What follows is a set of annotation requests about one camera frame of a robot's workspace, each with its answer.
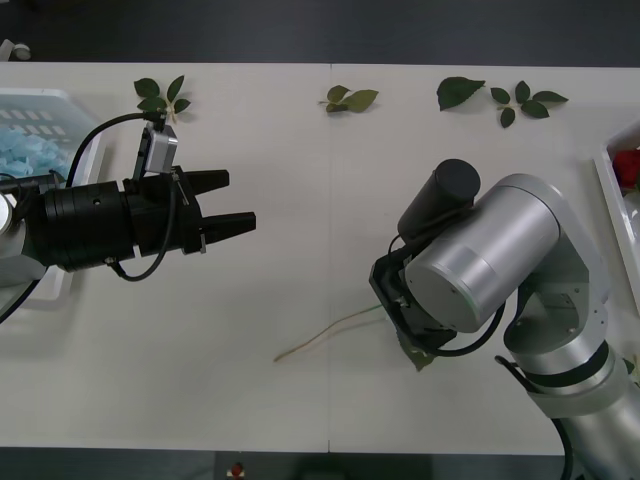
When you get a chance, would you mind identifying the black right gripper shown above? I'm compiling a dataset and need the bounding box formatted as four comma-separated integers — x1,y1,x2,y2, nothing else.
369,251,457,351

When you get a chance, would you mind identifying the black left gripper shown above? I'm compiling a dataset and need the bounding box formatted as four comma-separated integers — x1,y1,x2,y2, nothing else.
123,168,258,259

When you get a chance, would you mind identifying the red rose with green stem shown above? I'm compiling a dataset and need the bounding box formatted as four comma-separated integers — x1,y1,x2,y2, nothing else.
613,147,640,191

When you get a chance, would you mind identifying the shallow white box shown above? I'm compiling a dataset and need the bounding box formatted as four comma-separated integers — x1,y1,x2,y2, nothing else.
0,88,114,301
593,122,640,321

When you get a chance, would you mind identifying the green five-leaf twig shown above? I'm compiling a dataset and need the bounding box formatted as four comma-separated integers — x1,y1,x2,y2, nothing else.
132,74,193,126
489,79,570,129

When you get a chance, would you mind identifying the olive green leaf twig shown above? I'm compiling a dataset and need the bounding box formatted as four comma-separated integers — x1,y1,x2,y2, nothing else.
317,84,380,114

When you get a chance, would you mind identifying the large single green leaf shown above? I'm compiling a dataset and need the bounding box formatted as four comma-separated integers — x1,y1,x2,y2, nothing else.
436,75,487,112

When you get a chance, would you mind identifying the white caster wheel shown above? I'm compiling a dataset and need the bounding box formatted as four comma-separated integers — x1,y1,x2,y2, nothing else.
0,39,32,64

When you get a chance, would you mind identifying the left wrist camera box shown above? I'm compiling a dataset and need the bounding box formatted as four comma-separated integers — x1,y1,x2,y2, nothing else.
133,124,179,176

